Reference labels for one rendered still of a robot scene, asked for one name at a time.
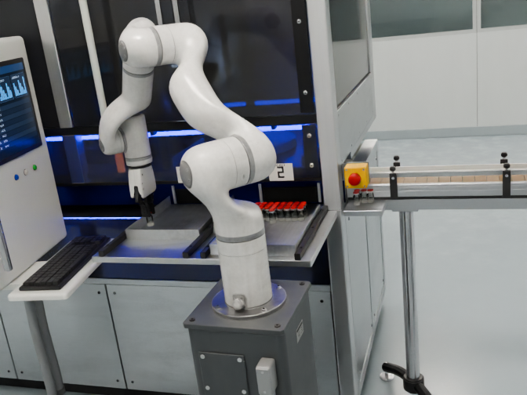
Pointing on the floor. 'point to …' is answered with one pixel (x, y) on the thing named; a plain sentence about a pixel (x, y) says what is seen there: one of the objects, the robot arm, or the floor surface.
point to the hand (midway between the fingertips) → (147, 209)
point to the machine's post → (332, 190)
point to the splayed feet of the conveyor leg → (404, 378)
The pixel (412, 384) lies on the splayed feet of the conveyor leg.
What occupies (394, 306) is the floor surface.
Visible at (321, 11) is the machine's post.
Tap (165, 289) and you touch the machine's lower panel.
